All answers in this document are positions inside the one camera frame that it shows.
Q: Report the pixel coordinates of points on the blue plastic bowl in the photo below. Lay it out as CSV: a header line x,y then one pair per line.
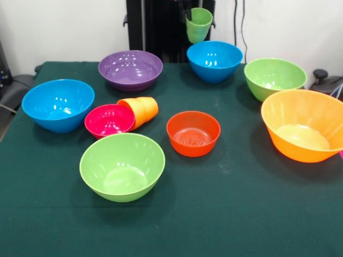
x,y
57,107
214,61

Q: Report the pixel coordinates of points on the pink plastic bowl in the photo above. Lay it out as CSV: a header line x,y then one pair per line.
x,y
107,120

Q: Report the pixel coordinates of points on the green plastic bowl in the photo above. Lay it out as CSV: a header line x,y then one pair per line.
x,y
122,171
274,76

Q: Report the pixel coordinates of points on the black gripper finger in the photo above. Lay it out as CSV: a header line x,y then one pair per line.
x,y
189,10

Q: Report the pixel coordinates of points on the purple plastic bowl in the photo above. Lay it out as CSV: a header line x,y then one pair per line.
x,y
130,69

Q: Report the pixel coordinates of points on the dark green table cloth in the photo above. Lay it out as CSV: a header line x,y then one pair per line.
x,y
171,230

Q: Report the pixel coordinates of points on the green plastic cup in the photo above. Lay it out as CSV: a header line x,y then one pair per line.
x,y
198,26

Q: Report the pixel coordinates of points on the orange plastic cup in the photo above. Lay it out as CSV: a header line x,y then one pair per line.
x,y
144,109

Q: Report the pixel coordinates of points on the red-orange plastic bowl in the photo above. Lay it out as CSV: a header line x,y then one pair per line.
x,y
193,147

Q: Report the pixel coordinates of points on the dark grey chair base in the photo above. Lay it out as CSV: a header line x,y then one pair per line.
x,y
16,88
325,83

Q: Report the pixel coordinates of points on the large orange plastic bowl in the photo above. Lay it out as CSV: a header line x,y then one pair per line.
x,y
302,128

